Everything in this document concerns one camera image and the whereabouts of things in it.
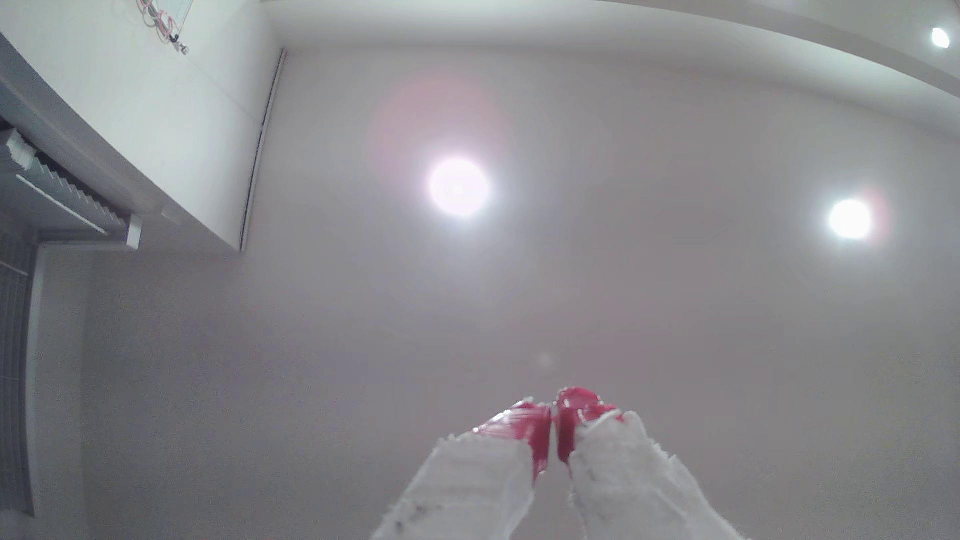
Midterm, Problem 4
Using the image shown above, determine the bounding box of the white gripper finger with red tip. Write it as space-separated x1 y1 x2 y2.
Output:
555 387 745 540
371 399 553 540

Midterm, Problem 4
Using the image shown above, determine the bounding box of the grey mesh window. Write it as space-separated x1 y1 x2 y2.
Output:
0 232 39 519

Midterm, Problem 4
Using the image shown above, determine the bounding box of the white slatted window blind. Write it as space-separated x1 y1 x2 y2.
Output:
0 127 144 252

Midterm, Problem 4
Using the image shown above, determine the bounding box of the red white wire bundle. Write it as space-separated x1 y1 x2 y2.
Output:
135 0 192 55

